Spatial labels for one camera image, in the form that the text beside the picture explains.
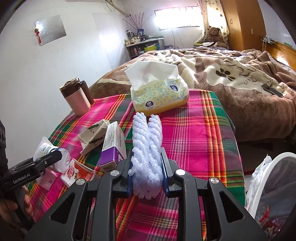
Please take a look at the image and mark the crumpled leaf print paper bag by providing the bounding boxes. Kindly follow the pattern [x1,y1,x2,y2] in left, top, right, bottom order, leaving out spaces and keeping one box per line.
[78,119,110,156]

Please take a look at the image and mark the black phone on blanket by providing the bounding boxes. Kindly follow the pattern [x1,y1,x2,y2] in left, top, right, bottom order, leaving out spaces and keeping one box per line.
[261,84,283,98]

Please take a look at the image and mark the pink brown lidded mug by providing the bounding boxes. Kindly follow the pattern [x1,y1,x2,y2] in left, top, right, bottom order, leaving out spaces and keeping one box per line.
[59,77,94,116]

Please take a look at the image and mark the wooden headboard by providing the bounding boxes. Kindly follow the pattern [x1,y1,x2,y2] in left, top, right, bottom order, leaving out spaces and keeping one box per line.
[262,41,296,71]

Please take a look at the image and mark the dried branches in vase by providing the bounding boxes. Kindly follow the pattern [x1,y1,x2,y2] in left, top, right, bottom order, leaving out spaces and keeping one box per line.
[123,12,152,36]

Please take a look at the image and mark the brown floral blanket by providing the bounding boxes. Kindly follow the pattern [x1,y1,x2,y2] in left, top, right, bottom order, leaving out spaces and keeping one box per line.
[89,46,296,142]

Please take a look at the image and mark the white rim trash bin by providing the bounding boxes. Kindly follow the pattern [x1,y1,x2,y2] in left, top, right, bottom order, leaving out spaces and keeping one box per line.
[246,152,296,240]

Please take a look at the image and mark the floral curtain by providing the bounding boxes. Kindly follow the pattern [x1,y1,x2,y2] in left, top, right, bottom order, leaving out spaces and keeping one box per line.
[197,0,229,42]

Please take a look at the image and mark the cluttered shelf desk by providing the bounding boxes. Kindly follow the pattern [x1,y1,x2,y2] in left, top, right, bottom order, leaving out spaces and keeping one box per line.
[125,30,165,60]

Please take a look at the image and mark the left human hand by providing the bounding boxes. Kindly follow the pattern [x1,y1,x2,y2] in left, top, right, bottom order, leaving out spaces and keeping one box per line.
[1,186,33,223]

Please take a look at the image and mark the white milk pouch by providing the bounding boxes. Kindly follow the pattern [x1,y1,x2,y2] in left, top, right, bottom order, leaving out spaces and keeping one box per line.
[33,137,71,173]

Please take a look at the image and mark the silver wall mirror sheet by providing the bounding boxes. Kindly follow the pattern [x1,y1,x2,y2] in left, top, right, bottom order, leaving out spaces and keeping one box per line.
[34,15,67,46]

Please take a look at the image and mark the purple small milk carton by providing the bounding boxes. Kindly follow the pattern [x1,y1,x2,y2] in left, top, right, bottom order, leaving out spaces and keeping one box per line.
[37,168,58,191]

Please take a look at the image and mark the wooden wardrobe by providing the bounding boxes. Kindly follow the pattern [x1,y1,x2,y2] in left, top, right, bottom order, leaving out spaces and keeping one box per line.
[221,0,266,51]

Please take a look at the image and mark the colourful plaid cloth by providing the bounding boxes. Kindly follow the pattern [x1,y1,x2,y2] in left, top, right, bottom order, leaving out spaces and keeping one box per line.
[25,90,245,240]

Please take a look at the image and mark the red strawberry milk carton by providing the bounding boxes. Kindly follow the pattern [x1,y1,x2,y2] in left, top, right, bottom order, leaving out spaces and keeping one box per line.
[60,159,100,187]

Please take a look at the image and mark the brown teddy bear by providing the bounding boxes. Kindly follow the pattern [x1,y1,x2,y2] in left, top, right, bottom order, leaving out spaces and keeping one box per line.
[204,27,228,49]

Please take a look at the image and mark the purple white medicine box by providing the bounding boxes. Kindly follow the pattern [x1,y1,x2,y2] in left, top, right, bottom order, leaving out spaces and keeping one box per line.
[98,121,127,173]

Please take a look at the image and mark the yellow tissue pack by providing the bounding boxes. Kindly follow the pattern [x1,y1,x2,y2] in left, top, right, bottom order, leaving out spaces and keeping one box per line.
[125,61,189,116]

